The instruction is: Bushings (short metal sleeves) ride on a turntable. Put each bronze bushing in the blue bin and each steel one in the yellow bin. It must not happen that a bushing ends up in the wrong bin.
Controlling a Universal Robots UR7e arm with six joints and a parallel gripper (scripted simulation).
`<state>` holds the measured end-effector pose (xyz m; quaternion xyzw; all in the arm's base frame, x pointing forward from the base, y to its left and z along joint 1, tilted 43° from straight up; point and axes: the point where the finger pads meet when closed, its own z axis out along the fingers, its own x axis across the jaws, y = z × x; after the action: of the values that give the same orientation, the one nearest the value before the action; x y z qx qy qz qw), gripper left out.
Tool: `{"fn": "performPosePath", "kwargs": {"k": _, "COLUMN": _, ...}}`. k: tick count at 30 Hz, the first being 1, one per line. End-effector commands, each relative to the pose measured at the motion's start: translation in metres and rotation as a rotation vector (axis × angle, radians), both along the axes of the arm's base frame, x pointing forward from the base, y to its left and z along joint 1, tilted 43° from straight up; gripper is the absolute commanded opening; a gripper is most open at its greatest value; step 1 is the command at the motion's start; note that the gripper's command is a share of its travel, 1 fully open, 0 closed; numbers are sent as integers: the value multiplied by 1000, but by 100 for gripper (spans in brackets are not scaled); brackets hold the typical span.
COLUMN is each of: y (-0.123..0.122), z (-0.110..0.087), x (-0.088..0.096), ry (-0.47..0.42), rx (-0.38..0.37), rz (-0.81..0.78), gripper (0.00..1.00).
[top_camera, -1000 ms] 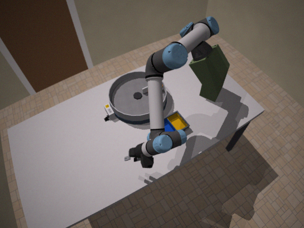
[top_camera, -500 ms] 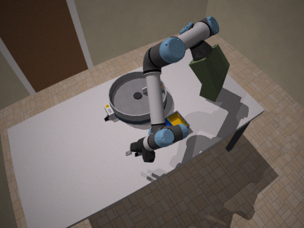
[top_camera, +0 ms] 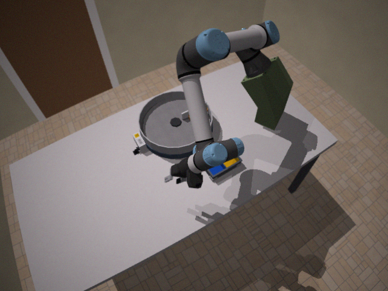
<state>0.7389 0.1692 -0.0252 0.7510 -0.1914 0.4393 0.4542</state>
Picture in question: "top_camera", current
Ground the blue and yellow divided bin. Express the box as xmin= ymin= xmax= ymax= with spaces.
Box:
xmin=206 ymin=157 xmax=242 ymax=182

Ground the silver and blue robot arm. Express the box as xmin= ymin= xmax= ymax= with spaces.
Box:
xmin=176 ymin=20 xmax=279 ymax=171

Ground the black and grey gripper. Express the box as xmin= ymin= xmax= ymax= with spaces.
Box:
xmin=164 ymin=153 xmax=204 ymax=189

